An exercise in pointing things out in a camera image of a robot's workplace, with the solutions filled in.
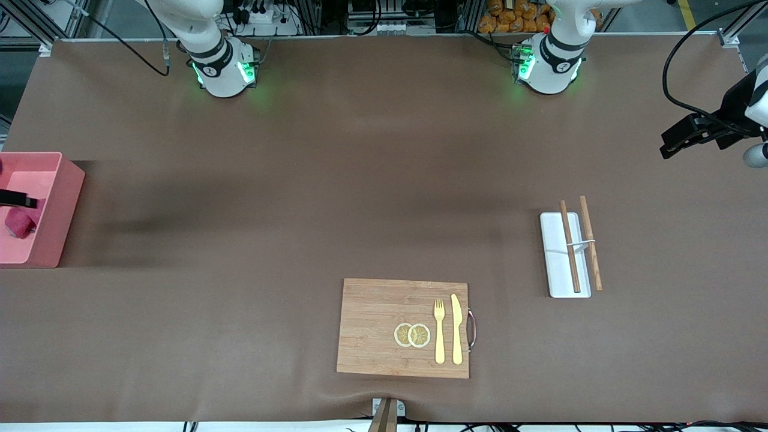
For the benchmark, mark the white rectangular tray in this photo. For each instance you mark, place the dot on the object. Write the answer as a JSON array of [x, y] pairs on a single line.
[[555, 264]]

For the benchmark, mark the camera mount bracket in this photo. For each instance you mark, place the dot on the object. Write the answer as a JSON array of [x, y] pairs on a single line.
[[387, 414]]

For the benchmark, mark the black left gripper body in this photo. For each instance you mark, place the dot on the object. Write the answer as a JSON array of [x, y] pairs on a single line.
[[728, 111]]

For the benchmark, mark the red cloth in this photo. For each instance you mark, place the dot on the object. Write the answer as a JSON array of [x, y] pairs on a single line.
[[20, 223]]

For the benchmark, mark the yellow knife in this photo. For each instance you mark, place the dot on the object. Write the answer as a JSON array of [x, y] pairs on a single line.
[[457, 330]]

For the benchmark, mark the white power strip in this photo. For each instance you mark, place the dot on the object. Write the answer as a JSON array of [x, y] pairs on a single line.
[[264, 17]]

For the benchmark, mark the aluminium frame post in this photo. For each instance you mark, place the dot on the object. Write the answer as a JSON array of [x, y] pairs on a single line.
[[729, 39], [45, 45]]

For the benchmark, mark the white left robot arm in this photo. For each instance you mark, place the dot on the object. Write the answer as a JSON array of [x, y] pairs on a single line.
[[555, 66]]

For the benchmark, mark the bag of orange snacks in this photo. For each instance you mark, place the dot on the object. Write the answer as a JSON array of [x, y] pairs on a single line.
[[510, 18]]

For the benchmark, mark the yellow fork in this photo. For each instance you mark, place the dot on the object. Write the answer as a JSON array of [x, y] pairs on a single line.
[[440, 336]]

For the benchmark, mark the pink plastic bin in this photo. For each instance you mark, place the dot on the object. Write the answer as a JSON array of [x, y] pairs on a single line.
[[54, 210]]

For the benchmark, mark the lemon slice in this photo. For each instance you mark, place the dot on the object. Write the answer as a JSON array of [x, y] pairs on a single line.
[[420, 336], [401, 334]]

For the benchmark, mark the bamboo cutting board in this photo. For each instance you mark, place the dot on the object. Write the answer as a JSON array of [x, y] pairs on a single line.
[[372, 324]]

